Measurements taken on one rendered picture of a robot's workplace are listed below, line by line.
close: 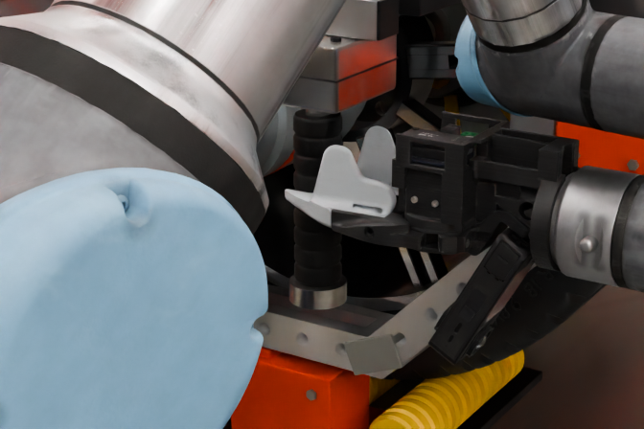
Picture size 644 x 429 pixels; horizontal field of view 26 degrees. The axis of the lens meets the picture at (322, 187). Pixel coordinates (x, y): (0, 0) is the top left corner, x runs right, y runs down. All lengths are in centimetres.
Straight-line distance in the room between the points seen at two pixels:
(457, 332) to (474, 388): 46
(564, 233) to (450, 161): 9
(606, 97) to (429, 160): 14
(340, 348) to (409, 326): 9
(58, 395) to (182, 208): 6
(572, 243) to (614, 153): 25
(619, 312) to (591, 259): 209
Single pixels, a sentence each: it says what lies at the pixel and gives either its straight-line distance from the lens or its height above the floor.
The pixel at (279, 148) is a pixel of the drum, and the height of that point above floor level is 82.
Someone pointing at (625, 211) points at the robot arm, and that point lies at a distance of 90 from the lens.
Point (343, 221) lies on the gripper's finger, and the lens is 98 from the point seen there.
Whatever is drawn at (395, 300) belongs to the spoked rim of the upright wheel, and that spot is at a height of 62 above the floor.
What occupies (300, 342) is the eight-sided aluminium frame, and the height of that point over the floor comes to 59.
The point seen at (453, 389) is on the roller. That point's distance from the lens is 142.
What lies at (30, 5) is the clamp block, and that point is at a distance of 123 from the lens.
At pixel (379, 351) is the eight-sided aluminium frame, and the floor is 61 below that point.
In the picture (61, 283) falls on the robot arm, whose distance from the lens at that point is 39.
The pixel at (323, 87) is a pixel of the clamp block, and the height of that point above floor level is 92.
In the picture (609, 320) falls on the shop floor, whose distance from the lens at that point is 295.
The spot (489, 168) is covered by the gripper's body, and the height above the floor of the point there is 88.
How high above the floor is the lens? 116
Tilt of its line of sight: 18 degrees down
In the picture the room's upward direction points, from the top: straight up
